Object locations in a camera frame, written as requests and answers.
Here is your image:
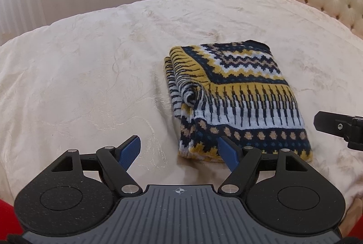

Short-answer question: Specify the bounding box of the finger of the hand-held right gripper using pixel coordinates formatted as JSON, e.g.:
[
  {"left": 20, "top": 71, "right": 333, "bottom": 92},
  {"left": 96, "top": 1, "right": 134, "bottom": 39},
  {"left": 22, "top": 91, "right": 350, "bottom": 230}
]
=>
[{"left": 314, "top": 111, "right": 363, "bottom": 151}]

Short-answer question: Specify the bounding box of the person's red clothing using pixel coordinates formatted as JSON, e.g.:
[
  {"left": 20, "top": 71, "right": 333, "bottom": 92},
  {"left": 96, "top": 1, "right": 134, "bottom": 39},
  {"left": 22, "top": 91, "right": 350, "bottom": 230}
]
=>
[{"left": 0, "top": 199, "right": 25, "bottom": 244}]

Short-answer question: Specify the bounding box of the patterned knit sweater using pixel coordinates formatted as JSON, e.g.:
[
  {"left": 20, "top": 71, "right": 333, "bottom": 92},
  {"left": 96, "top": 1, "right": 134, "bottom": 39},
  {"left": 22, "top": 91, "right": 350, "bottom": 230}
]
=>
[{"left": 164, "top": 40, "right": 313, "bottom": 163}]

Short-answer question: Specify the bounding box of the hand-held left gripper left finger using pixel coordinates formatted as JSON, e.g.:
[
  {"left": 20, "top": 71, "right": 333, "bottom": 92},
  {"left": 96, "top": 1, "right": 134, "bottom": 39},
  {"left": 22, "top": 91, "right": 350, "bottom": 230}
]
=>
[{"left": 51, "top": 135, "right": 144, "bottom": 196}]

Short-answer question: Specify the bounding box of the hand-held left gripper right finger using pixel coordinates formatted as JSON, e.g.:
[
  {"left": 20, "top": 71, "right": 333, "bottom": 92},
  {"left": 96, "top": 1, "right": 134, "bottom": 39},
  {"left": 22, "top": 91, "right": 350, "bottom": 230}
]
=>
[{"left": 217, "top": 136, "right": 311, "bottom": 195}]

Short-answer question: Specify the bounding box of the white bedspread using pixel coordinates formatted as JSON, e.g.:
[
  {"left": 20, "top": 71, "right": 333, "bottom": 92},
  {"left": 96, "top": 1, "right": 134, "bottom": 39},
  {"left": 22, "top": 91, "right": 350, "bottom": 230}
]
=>
[{"left": 0, "top": 0, "right": 363, "bottom": 244}]

